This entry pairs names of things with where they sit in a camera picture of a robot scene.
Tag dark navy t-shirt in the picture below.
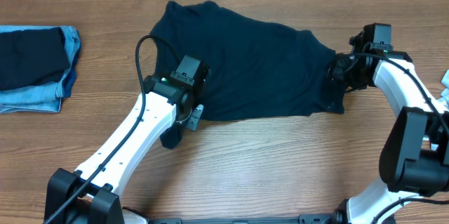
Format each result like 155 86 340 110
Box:
149 0 347 150

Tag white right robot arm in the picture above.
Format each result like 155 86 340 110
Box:
327 23 448 224

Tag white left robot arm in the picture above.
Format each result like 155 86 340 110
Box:
44 55 208 223

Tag grey white crumpled cloth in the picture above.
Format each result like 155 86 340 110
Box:
437 70 449 109

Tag folded light blue jeans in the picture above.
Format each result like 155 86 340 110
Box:
1 25 81 114

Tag folded dark navy garment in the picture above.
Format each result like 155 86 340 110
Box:
1 27 70 91

